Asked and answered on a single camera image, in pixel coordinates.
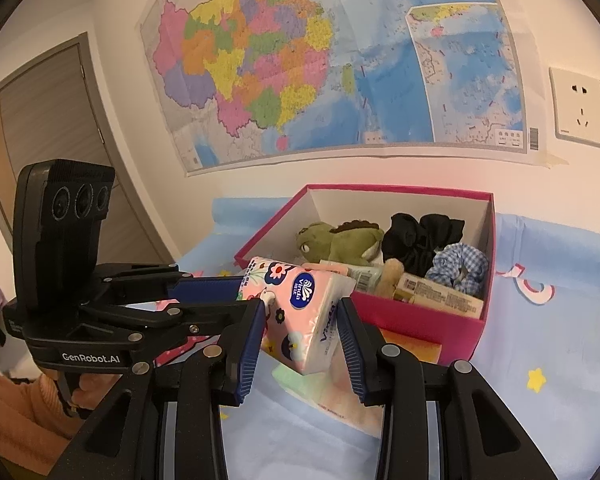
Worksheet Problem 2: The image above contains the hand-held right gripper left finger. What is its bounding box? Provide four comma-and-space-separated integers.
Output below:
45, 298, 267, 480

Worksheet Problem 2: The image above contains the cartoon printed blue bed sheet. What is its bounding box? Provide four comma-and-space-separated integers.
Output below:
155, 197, 600, 480

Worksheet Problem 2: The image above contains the person's left forearm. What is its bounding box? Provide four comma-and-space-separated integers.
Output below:
0, 365, 126, 476

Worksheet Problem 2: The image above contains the grey door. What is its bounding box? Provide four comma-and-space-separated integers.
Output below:
0, 32, 178, 311

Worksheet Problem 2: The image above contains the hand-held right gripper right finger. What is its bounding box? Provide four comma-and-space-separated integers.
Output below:
336, 296, 558, 480

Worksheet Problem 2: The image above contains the green plush dinosaur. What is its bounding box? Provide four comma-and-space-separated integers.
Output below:
294, 220, 386, 267

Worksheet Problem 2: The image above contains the pink floral tissue pack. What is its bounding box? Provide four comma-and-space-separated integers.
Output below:
235, 256, 357, 376

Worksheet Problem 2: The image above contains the black scrunchie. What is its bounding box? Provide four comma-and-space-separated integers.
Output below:
382, 212, 433, 278
420, 213, 466, 252

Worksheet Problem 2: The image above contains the pastel rainbow tissue pack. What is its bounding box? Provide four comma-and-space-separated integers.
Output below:
271, 327, 443, 442

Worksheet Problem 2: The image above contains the pink cardboard box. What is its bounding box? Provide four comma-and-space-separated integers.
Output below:
234, 184, 496, 367

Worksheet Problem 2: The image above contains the colourful wall map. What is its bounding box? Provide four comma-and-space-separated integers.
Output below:
139, 0, 571, 177

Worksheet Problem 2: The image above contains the blue gingham scrunchie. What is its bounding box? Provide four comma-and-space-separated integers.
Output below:
424, 242, 490, 295

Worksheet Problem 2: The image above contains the yellow carton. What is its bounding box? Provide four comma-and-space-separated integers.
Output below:
394, 272, 485, 320

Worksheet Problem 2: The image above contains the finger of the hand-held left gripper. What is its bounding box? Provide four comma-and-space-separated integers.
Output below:
80, 301, 243, 357
96, 262, 246, 306

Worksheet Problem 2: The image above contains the white wall socket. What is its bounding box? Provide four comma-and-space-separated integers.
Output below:
549, 66, 600, 148

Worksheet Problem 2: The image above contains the pink packet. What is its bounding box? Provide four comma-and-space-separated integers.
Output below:
302, 259, 353, 277

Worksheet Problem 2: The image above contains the white cosmetic tube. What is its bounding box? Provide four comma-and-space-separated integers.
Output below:
347, 265, 385, 293

